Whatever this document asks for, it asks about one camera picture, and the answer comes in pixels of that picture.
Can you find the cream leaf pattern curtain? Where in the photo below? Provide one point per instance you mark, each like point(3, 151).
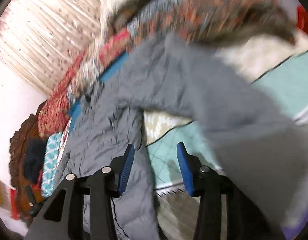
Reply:
point(39, 39)

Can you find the carved wooden headboard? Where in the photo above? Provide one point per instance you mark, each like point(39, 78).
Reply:
point(18, 147)

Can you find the dark floral fleece blanket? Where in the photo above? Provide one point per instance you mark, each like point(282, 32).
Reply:
point(204, 20)

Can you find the teal white patterned pillow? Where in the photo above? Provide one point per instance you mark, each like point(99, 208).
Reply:
point(50, 163)

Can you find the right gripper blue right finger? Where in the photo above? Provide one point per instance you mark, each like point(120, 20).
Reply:
point(192, 171)

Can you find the dark navy fuzzy item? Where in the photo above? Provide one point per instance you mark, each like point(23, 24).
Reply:
point(34, 159)

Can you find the cream and teal bedspread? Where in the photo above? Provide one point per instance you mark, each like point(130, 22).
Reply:
point(276, 79)

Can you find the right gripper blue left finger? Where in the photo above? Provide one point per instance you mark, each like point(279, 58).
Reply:
point(121, 167)

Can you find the grey puffer jacket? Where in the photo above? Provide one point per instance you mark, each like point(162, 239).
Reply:
point(110, 119)

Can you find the red floral patchwork quilt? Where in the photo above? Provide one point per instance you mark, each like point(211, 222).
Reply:
point(77, 80)

